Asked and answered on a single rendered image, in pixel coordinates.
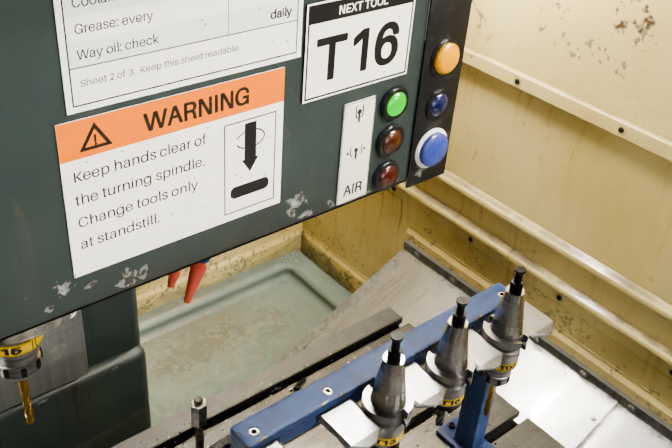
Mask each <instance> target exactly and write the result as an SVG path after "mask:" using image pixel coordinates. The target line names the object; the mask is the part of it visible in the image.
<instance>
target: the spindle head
mask: <svg viewBox="0 0 672 448"><path fill-rule="evenodd" d="M318 1H323V0H303V20H302V41H301V57H298V58H294V59H290V60H286V61H282V62H278V63H274V64H270V65H266V66H262V67H258V68H254V69H250V70H246V71H242V72H238V73H234V74H230V75H226V76H222V77H218V78H214V79H210V80H206V81H202V82H199V83H195V84H191V85H187V86H183V87H179V88H175V89H171V90H167V91H163V92H159V93H155V94H151V95H147V96H143V97H139V98H135V99H131V100H127V101H123V102H119V103H115V104H111V105H107V106H103V107H99V108H95V109H91V110H87V111H83V112H79V113H75V114H71V115H67V114H66V106H65V98H64V90H63V81H62V73H61V65H60V57H59V48H58V40H57V32H56V24H55V15H54V7H53V0H0V341H3V340H5V339H8V338H11V337H13V336H16V335H18V334H21V333H23V332H26V331H28V330H31V329H33V328H36V327H38V326H41V325H43V324H46V323H48V322H51V321H54V320H56V319H59V318H61V317H64V316H66V315H69V314H71V313H74V312H76V311H79V310H81V309H84V308H86V307H89V306H91V305H94V304H97V303H99V302H102V301H104V300H107V299H109V298H112V297H114V296H117V295H119V294H122V293H124V292H127V291H129V290H132V289H134V288H137V287H140V286H142V285H145V284H147V283H150V282H152V281H155V280H157V279H160V278H162V277H165V276H167V275H170V274H172V273H175V272H177V271H180V270H183V269H185V268H188V267H190V266H193V265H195V264H198V263H200V262H203V261H205V260H208V259H210V258H213V257H215V256H218V255H220V254H223V253H226V252H228V251H231V250H233V249H236V248H238V247H241V246H243V245H246V244H248V243H251V242H253V241H256V240H258V239H261V238H263V237H266V236H269V235H271V234H274V233H276V232H279V231H281V230H284V229H286V228H289V227H291V226H294V225H296V224H299V223H301V222H304V221H307V220H309V219H312V218H314V217H317V216H319V215H322V214H324V213H327V212H329V211H332V210H334V209H337V208H339V207H342V206H344V205H347V204H350V203H352V202H355V201H357V200H360V199H362V198H365V197H367V196H370V195H372V194H375V193H377V192H380V191H378V190H377V189H375V188H374V186H373V177H374V174H375V172H376V170H377V168H378V167H379V166H380V165H381V164H382V163H384V162H385V161H387V160H394V161H396V162H397V163H398V164H399V167H400V173H399V177H398V179H397V181H396V182H395V184H394V185H393V186H395V185H398V184H400V183H403V182H405V181H406V178H407V170H408V163H409V155H410V148H411V140H412V133H413V126H414V118H415V111H416V103H417V96H418V88H419V81H420V74H421V66H422V59H423V51H424V44H425V34H426V26H427V19H428V12H429V4H430V0H416V1H415V9H414V17H413V25H412V33H411V41H410V49H409V57H408V65H407V73H406V74H404V75H400V76H397V77H393V78H390V79H387V80H383V81H380V82H376V83H373V84H369V85H366V86H363V87H359V88H356V89H352V90H349V91H346V92H342V93H339V94H335V95H332V96H328V97H325V98H322V99H318V100H315V101H311V102H308V103H305V104H302V103H301V95H302V75H303V56H304V36H305V16H306V4H309V3H313V2H318ZM281 67H285V83H284V109H283V136H282V162H281V188H280V203H277V204H274V205H271V206H269V207H266V208H263V209H261V210H258V211H255V212H253V213H250V214H247V215H244V216H242V217H239V218H236V219H234V220H231V221H228V222H226V223H223V224H220V225H217V226H215V227H212V228H209V229H207V230H204V231H201V232H199V233H196V234H193V235H191V236H188V237H185V238H182V239H180V240H177V241H174V242H172V243H169V244H166V245H164V246H161V247H158V248H155V249H153V250H150V251H147V252H145V253H142V254H139V255H137V256H134V257H131V258H129V259H126V260H123V261H120V262H118V263H115V264H112V265H110V266H107V267H104V268H102V269H99V270H96V271H93V272H91V273H88V274H85V275H83V276H80V277H77V278H74V272H73V265H72V257H71V249H70V242H69V234H68V227H67V219H66V211H65V204H64V196H63V188H62V181H61V173H60V166H59V158H58V150H57V143H56V135H55V127H54V126H55V125H58V124H62V123H66V122H70V121H74V120H78V119H82V118H86V117H90V116H94V115H97V114H101V113H105V112H109V111H113V110H117V109H121V108H125V107H129V106H133V105H136V104H140V103H144V102H148V101H152V100H156V99H160V98H164V97H168V96H172V95H175V94H179V93H183V92H187V91H191V90H195V89H199V88H203V87H207V86H211V85H215V84H218V83H222V82H226V81H230V80H234V79H238V78H242V77H246V76H250V75H254V74H257V73H261V72H265V71H269V70H273V69H277V68H281ZM396 86H402V87H404V88H405V89H407V91H408V93H409V102H408V106H407V108H406V110H405V111H404V113H403V114H402V115H401V116H400V117H398V118H397V119H395V120H387V119H385V118H384V117H383V116H382V114H381V104H382V100H383V98H384V96H385V95H386V94H387V92H388V91H389V90H391V89H392V88H394V87H396ZM374 95H375V96H376V103H375V112H374V122H373V131H372V141H371V150H370V160H369V169H368V179H367V189H366V194H365V195H363V196H360V197H358V198H355V199H353V200H350V201H348V202H345V203H343V204H340V205H336V195H337V183H338V171H339V158H340V146H341V134H342V122H343V110H344V105H345V104H348V103H351V102H354V101H358V100H361V99H364V98H368V97H371V96H374ZM392 124H398V125H400V126H401V127H402V128H403V130H404V140H403V143H402V145H401V147H400V148H399V150H398V151H397V152H396V153H394V154H393V155H391V156H388V157H384V156H382V155H380V154H379V153H378V151H377V141H378V138H379V136H380V134H381V132H382V131H383V130H384V129H385V128H386V127H388V126H389V125H392ZM393 186H392V187H393Z"/></svg>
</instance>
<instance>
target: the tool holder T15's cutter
mask: <svg viewBox="0 0 672 448"><path fill-rule="evenodd" d="M18 385H19V390H20V393H21V395H22V404H23V406H24V415H25V417H26V418H27V419H26V423H27V424H31V423H32V422H34V417H33V416H34V414H33V408H32V406H31V397H30V395H29V386H28V381H27V380H25V381H21V382H18Z"/></svg>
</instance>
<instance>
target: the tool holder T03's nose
mask: <svg viewBox="0 0 672 448"><path fill-rule="evenodd" d="M480 375H481V376H482V378H483V379H484V380H485V381H486V383H487V384H488V385H489V386H491V387H499V386H501V385H505V384H506V383H508V382H509V380H510V375H511V371H509V372H497V371H494V370H486V371H481V372H480Z"/></svg>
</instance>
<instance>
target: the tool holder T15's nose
mask: <svg viewBox="0 0 672 448"><path fill-rule="evenodd" d="M42 357H43V353H42V349H41V347H39V346H38V347H37V348H36V349H35V350H34V351H32V352H30V353H29V354H26V355H24V356H21V357H17V358H9V359H6V358H0V376H2V377H4V378H5V379H10V380H12V381H15V382H21V381H25V380H27V379H29V378H30V377H31V376H32V375H33V374H34V373H35V372H36V371H37V370H39V369H40V367H41V363H42Z"/></svg>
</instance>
